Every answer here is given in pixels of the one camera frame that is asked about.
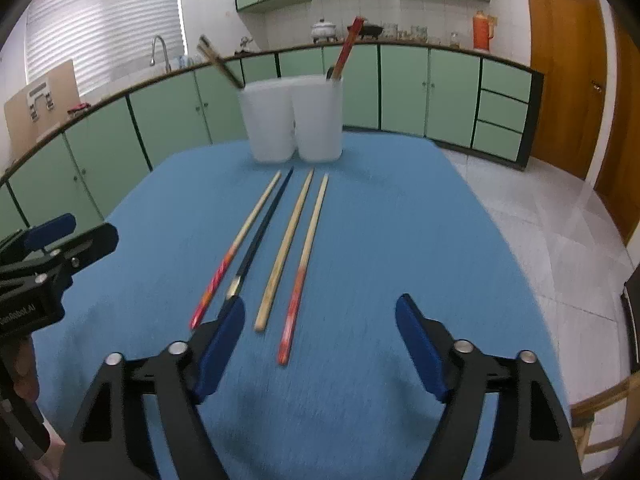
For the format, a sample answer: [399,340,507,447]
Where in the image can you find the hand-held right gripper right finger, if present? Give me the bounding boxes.
[395,294,583,480]

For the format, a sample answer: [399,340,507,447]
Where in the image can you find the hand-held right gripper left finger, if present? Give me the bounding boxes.
[59,296,247,480]

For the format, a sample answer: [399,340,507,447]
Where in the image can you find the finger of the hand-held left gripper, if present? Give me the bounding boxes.
[30,222,120,283]
[0,213,77,263]

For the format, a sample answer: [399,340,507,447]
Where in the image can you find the red-tipped chopstick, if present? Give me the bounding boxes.
[276,172,331,366]
[189,170,283,332]
[331,16,365,81]

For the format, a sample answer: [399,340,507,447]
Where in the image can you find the light wooden chopstick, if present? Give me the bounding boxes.
[197,46,238,88]
[199,35,243,87]
[254,167,316,333]

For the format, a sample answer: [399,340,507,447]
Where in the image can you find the dark blue chopstick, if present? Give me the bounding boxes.
[225,166,296,303]

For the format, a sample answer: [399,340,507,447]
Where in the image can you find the white two-compartment utensil holder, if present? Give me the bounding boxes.
[237,74,345,163]

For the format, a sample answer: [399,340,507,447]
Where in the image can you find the person's left hand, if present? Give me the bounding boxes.
[9,335,42,404]

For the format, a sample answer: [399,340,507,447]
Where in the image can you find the blue tablecloth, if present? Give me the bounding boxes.
[30,131,573,480]

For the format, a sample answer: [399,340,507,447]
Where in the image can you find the brown cardboard box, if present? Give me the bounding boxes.
[4,59,81,147]

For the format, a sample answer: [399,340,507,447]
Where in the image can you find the dark kitchen countertop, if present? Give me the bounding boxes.
[0,41,545,181]

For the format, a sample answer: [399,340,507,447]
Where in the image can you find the wooden chair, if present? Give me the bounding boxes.
[570,380,631,480]

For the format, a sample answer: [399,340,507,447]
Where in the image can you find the metal kitchen faucet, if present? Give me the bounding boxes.
[151,35,171,68]

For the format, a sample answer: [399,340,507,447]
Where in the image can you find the dark object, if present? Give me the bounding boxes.
[620,280,640,376]

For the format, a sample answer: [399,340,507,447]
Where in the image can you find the white window blinds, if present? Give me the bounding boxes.
[24,0,187,98]

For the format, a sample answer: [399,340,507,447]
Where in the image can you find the green drawer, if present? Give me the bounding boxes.
[480,57,532,103]
[471,121,523,160]
[475,90,527,133]

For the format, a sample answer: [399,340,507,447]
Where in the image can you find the green base cabinets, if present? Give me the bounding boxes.
[0,42,543,246]

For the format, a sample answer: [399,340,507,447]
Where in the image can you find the brown wooden door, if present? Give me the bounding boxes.
[520,0,618,181]
[590,5,640,246]

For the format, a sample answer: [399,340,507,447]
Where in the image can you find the orange thermos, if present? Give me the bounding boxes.
[472,10,496,52]

